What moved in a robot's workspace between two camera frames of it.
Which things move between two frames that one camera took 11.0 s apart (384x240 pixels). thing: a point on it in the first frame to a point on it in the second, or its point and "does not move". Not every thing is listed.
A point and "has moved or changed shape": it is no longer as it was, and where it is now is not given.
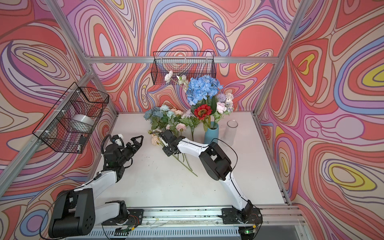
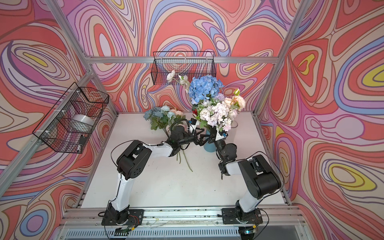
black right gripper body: x=167 y=141 to x=213 y=132
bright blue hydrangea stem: x=202 y=88 does not move
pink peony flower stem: x=181 y=127 has moved or changed shape
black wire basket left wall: x=70 y=123 does not move
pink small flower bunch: x=189 y=119 to x=220 y=114
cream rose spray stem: x=156 y=141 to x=236 y=101
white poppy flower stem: x=183 y=81 does not move
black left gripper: x=130 y=147 to x=197 y=139
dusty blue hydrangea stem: x=159 y=116 does not move
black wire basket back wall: x=181 y=66 does not move
